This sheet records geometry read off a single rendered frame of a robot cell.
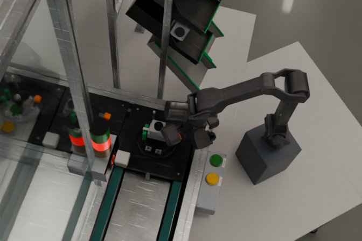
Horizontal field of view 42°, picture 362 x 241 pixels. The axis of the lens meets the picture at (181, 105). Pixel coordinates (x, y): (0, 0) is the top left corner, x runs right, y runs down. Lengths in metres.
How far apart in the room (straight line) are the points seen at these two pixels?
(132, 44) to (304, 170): 0.85
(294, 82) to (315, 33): 2.06
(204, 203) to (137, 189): 0.23
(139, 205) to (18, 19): 1.09
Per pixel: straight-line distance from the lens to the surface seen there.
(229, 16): 2.10
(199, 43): 1.57
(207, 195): 1.60
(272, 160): 1.57
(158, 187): 1.64
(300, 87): 1.25
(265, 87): 1.22
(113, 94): 1.73
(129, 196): 1.63
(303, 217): 1.76
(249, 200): 1.72
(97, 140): 1.19
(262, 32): 3.19
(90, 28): 2.02
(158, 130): 1.53
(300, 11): 3.39
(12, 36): 0.62
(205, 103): 1.28
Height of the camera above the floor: 2.47
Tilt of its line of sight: 62 degrees down
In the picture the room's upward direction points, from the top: 10 degrees clockwise
